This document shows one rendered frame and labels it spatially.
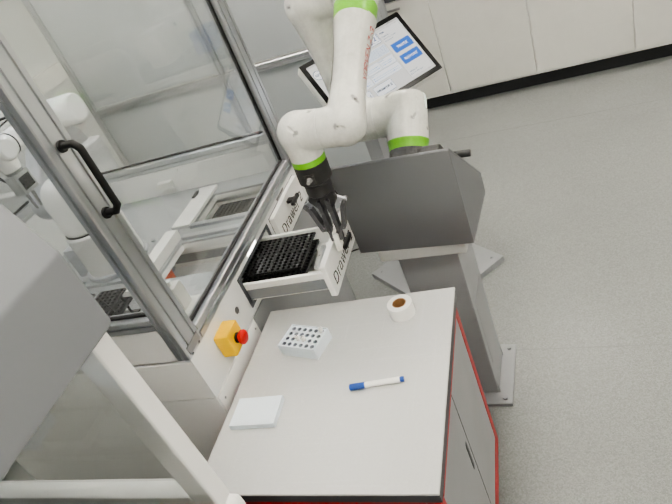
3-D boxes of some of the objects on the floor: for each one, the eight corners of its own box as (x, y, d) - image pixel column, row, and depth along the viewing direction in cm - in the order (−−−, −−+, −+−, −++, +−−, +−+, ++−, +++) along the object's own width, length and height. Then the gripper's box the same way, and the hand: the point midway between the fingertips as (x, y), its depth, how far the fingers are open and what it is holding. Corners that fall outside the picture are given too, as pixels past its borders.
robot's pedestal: (516, 346, 238) (476, 189, 198) (513, 406, 216) (467, 244, 176) (444, 349, 251) (392, 202, 210) (433, 406, 228) (374, 254, 188)
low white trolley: (506, 451, 203) (454, 286, 162) (510, 655, 155) (439, 494, 115) (350, 455, 224) (270, 310, 184) (311, 636, 176) (192, 495, 136)
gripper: (290, 191, 157) (319, 260, 170) (336, 182, 153) (362, 254, 166) (297, 176, 163) (324, 244, 176) (341, 168, 159) (365, 238, 172)
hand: (339, 239), depth 169 cm, fingers closed
